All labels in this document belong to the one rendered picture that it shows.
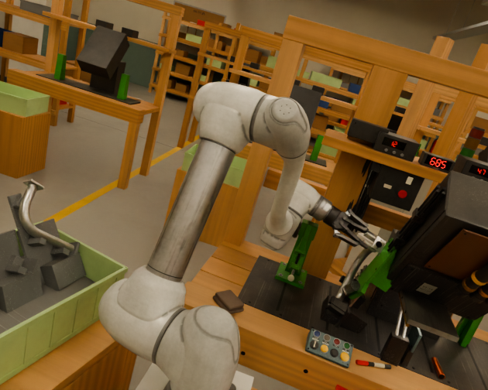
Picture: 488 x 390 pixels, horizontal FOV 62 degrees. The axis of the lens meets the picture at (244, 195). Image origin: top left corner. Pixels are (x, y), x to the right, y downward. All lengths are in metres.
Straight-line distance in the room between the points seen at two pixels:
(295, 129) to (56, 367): 0.95
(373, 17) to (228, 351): 10.93
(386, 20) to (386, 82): 9.86
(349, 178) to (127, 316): 1.13
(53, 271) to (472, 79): 1.68
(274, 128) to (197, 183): 0.24
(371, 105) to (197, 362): 1.22
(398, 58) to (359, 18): 9.78
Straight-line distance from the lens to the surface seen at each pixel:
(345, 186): 1.82
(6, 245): 1.47
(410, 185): 1.73
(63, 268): 1.54
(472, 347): 2.02
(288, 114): 0.99
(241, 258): 1.89
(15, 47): 6.82
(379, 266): 1.55
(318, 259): 1.95
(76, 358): 1.39
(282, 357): 1.48
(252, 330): 1.45
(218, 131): 1.05
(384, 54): 1.78
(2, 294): 1.43
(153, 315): 1.06
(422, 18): 11.77
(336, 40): 1.78
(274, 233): 1.48
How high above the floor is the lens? 1.76
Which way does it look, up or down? 19 degrees down
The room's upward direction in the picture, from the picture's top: 17 degrees clockwise
